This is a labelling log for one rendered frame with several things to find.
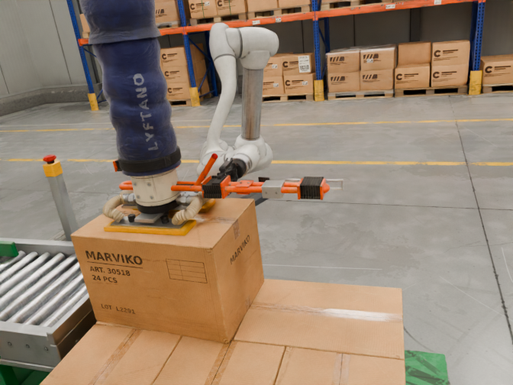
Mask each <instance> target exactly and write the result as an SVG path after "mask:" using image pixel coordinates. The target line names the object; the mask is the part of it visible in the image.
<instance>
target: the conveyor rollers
mask: <svg viewBox="0 0 513 385"><path fill-rule="evenodd" d="M18 253H19V255H18V256H17V257H3V256H0V321H2V322H6V321H7V322H14V323H21V324H22V323H23V322H24V321H26V320H27V321H26V322H25V323H23V324H27V325H40V324H41V323H42V322H43V321H44V320H45V319H46V318H47V317H48V316H50V315H51V314H52V313H53V312H54V311H55V310H56V309H57V308H59V307H60V306H61V305H62V304H63V303H64V302H65V301H66V300H67V299H68V298H70V297H71V295H72V294H74V292H75V291H77V290H78V289H79V288H80V287H81V286H82V285H83V284H84V283H85V281H84V279H83V276H82V273H81V272H82V271H81V269H80V266H79V262H78V259H77V256H76V254H72V255H71V256H69V257H68V258H67V259H66V258H65V256H64V254H61V253H59V254H58V255H56V256H55V257H53V258H52V255H51V254H50V253H48V252H46V253H44V254H43V255H41V256H40V257H39V255H38V253H37V252H35V251H33V252H31V253H30V254H29V255H27V256H26V254H25V253H24V252H23V251H19V252H18ZM74 264H75V265H74ZM73 265H74V266H73ZM79 273H80V275H78V274H79ZM61 275H62V276H61ZM77 275H78V276H77ZM60 276H61V277H60ZM76 276H77V277H76ZM75 277H76V278H75ZM74 278H75V279H74ZM56 279H57V280H56ZM72 279H74V280H72ZM55 280H56V281H55ZM71 280H72V281H71ZM70 281H71V282H70ZM69 282H70V283H69ZM68 283H69V284H68ZM66 284H68V285H67V286H66ZM61 289H62V290H61ZM60 290H61V291H60ZM42 291H43V292H42ZM87 293H88V291H87V289H86V285H84V286H83V287H82V288H81V289H80V290H79V291H78V292H77V293H75V294H74V295H73V296H72V297H71V298H70V299H69V300H68V301H67V302H65V303H64V304H63V305H62V306H61V307H60V308H59V309H58V310H57V311H55V313H54V314H52V316H51V317H49V319H48V320H47V321H45V322H44V323H43V324H42V325H41V326H45V327H51V328H52V327H53V326H54V325H55V324H56V323H57V322H58V321H59V320H60V319H61V318H62V317H63V316H64V315H65V314H67V313H68V311H69V310H71V308H72V307H74V305H75V304H77V302H78V301H80V299H81V298H82V297H84V296H85V295H86V294H87ZM38 294H39V295H38ZM55 294H56V295H55ZM54 295H55V296H54ZM34 297H35V298H34ZM52 297H53V298H52ZM51 298H52V299H51ZM49 299H50V301H49V302H47V301H48V300H49ZM45 303H46V304H45ZM44 304H45V305H44ZM25 305H26V306H25ZM42 305H44V306H43V307H41V306H42ZM20 309H21V310H20ZM38 309H39V310H38ZM19 310H20V311H19ZM37 310H38V311H37ZM36 311H37V312H36ZM15 313H16V314H15ZM31 315H32V316H31ZM30 316H31V317H30ZM29 317H30V318H29ZM28 318H29V319H28Z"/></svg>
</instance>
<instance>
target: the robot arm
mask: <svg viewBox="0 0 513 385"><path fill-rule="evenodd" d="M209 47H210V52H211V57H212V59H213V62H214V65H215V68H216V70H217V71H218V75H219V77H220V79H221V84H222V90H221V97H220V99H219V102H218V106H217V108H216V110H215V114H214V117H213V119H212V122H211V125H210V128H209V130H208V136H207V141H206V142H205V143H204V144H203V145H202V149H201V151H200V155H199V165H198V167H197V170H196V173H197V176H198V177H199V176H200V174H201V172H202V171H203V169H204V168H205V165H206V164H207V162H208V161H209V159H210V157H211V155H212V154H213V153H216V154H217V155H218V159H217V160H216V161H215V163H214V164H213V166H212V168H211V169H210V171H209V172H208V175H207V176H206V177H205V179H206V178H207V177H208V176H209V175H211V176H217V178H216V179H215V180H214V181H213V182H212V183H211V184H212V185H220V184H221V182H222V181H223V180H224V179H225V178H226V176H231V182H237V180H238V179H240V178H241V177H243V176H246V175H247V173H255V172H258V171H261V170H263V169H265V168H267V167H268V166H269V165H270V164H271V163H272V160H273V152H272V150H271V148H270V146H269V145H268V144H267V143H265V142H264V139H263V137H262V136H261V135H260V119H261V106H262V97H263V71H264V68H265V67H266V65H267V63H268V61H269V58H270V57H273V56H274V55H275V54H276V52H277V50H278V48H279V40H278V37H277V35H276V33H274V32H272V31H270V30H268V29H265V28H263V27H241V28H229V27H228V25H226V24H224V23H217V24H214V25H213V26H212V27H211V32H210V36H209ZM237 58H240V63H241V65H242V67H243V87H242V112H241V134H240V135H239V136H238V137H237V140H236V142H235V145H234V146H233V147H230V146H228V145H227V143H226V142H225V141H223V140H221V139H219V137H220V134H221V130H222V128H223V126H224V123H225V121H226V118H227V115H228V113H229V111H230V109H231V106H232V103H233V101H234V97H235V93H236V87H237V80H236V60H235V59H237Z"/></svg>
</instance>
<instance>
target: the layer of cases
mask: <svg viewBox="0 0 513 385"><path fill-rule="evenodd" d="M40 385H405V346H404V327H403V308H402V289H401V288H391V287H379V286H358V285H347V284H336V283H315V282H303V281H292V280H271V279H264V283H263V285H262V286H261V288H260V290H259V292H258V294H257V295H256V297H255V299H254V300H253V302H252V304H251V305H250V308H249V309H248V310H247V313H246V314H245V316H244V318H243V319H242V321H241V323H240V324H239V326H238V328H237V330H236V332H235V333H234V335H233V337H232V339H231V340H230V342H229V343H228V344H226V343H222V342H217V341H209V340H205V339H200V338H192V337H187V336H183V335H174V334H170V333H165V332H158V331H153V330H148V329H144V328H135V327H131V326H126V325H119V324H114V323H109V322H101V321H97V322H96V325H93V326H92V328H91V329H90V330H89V331H88V332H87V333H86V334H85V335H84V336H83V338H82V339H81V340H80V341H79V342H78V343H77V344H76V345H75V346H74V348H73V349H72V350H71V351H70V352H69V353H68V354H67V355H66V356H65V358H64V359H62V360H61V362H59V363H58V365H57V366H56V367H55V368H54V369H53V370H52V371H51V372H50V373H49V375H48V376H47V377H46V378H45V379H44V380H43V381H42V382H41V383H40Z"/></svg>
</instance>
